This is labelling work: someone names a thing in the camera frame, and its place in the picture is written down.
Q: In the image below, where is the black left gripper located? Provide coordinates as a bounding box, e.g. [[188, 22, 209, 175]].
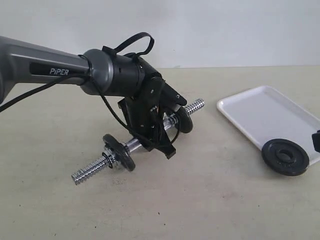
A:
[[117, 77, 176, 159]]

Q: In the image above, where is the chrome threaded dumbbell bar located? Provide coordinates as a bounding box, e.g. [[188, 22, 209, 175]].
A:
[[71, 98, 205, 185]]

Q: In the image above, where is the black weight plate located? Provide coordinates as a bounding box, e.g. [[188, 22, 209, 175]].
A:
[[261, 138, 310, 177]]

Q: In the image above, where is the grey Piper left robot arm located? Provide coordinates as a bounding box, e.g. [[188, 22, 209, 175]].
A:
[[0, 32, 185, 158]]

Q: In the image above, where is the black plate without collar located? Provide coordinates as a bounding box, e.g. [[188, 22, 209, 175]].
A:
[[175, 106, 194, 134]]

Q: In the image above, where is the black plate with collar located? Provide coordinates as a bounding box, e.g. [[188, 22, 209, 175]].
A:
[[102, 134, 136, 172]]

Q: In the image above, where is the white rectangular plastic tray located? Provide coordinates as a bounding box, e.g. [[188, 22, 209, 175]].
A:
[[216, 85, 320, 165]]

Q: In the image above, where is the chrome spin-lock collar nut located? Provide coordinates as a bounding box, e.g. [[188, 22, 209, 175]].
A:
[[102, 148, 122, 170]]

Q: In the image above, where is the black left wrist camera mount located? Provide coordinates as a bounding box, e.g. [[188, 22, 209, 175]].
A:
[[159, 83, 187, 112]]

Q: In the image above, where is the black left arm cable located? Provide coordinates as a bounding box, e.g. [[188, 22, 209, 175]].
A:
[[0, 31, 180, 151]]

